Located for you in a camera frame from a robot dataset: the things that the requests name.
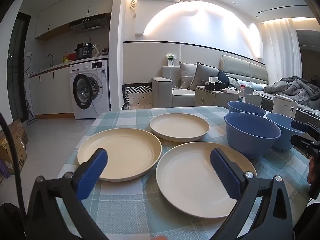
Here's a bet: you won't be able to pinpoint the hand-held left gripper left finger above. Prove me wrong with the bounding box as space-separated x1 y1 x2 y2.
26 148 108 240

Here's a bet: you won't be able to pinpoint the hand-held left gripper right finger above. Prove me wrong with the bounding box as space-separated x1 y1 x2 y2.
210 148 293 240

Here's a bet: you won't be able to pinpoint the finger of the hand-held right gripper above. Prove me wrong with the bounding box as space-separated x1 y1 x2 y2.
291 135 313 149
291 120 320 137

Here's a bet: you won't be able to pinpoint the blue bowl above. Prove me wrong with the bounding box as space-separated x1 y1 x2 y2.
266 113 304 152
224 112 282 159
227 101 267 117

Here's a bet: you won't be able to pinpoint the cream plate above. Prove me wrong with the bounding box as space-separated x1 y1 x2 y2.
77 128 162 182
155 142 258 219
149 113 210 142

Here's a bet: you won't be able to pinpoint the person's right hand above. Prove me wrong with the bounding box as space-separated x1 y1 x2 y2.
307 159 317 184

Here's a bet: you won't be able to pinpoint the white electric kettle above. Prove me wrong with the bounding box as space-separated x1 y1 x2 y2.
272 95 297 120

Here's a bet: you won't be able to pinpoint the grey duvet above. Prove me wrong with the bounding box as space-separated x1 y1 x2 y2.
264 76 320 109

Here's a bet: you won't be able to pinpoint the green checked tablecloth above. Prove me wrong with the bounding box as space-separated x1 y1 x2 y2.
56 106 312 240

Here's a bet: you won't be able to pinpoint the plastic water bottle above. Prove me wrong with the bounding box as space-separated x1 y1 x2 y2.
237 84 246 102

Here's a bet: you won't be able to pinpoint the grey side cabinet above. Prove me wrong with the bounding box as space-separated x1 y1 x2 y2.
194 86 240 107

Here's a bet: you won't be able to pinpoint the bed with padded headboard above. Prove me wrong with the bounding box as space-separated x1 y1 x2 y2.
220 54 320 123

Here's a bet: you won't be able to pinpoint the white curtain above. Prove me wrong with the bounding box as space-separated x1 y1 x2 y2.
265 17 303 80

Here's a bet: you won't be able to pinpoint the white washing machine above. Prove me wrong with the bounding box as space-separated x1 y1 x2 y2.
69 59 110 119

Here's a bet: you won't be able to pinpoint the floor mop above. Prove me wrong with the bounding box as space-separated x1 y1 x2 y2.
25 100 37 125

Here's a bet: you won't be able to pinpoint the brown patterned box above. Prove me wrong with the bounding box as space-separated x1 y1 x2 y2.
7 119 29 145

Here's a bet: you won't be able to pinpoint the cardboard box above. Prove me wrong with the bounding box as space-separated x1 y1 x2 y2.
0 130 28 175

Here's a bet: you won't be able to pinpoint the black box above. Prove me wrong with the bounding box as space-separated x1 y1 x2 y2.
204 81 227 92

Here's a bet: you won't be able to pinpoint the kitchen counter cabinet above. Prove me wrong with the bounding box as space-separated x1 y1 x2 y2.
28 55 110 117

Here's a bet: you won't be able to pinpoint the navy clothes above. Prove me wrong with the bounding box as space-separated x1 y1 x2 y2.
217 69 229 84

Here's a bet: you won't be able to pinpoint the dark grey pillow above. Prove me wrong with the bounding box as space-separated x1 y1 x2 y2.
189 62 220 90

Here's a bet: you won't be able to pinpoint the grey sofa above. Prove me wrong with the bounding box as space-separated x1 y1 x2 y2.
152 66 200 108

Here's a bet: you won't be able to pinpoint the light grey pillow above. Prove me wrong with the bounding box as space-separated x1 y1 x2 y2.
179 62 198 90

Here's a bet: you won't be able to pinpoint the black pressure cooker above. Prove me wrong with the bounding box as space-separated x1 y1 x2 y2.
76 43 94 60

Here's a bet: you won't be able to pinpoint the dark glass door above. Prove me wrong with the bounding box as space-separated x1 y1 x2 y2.
6 12 32 125

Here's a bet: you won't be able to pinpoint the range hood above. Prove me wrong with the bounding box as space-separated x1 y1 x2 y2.
69 14 110 33

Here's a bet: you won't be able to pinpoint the white wall cabinets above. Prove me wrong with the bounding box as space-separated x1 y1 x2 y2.
34 0 117 40

